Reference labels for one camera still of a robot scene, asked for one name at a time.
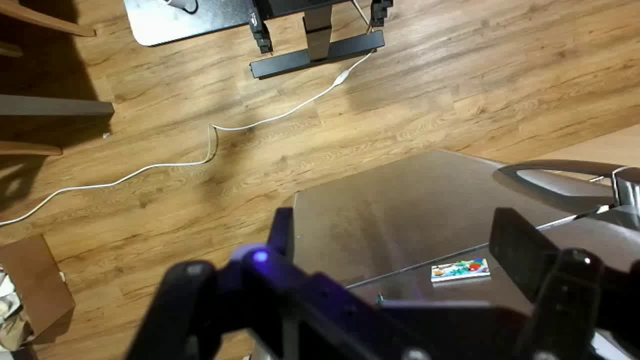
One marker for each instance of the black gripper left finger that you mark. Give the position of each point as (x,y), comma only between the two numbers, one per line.
(280,236)

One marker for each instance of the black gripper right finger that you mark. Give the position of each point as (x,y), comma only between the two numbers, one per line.
(523,251)

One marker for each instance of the colourful rectangular fridge magnet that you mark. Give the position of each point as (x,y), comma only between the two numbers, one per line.
(459,271)

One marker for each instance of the stainless steel refrigerator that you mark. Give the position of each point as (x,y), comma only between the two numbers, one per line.
(379,232)

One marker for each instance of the black stand base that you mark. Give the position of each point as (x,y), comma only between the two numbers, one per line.
(317,21)

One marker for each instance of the cardboard box with items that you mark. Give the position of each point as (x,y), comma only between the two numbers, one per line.
(46,305)

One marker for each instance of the wooden chair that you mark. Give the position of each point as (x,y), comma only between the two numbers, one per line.
(46,98)

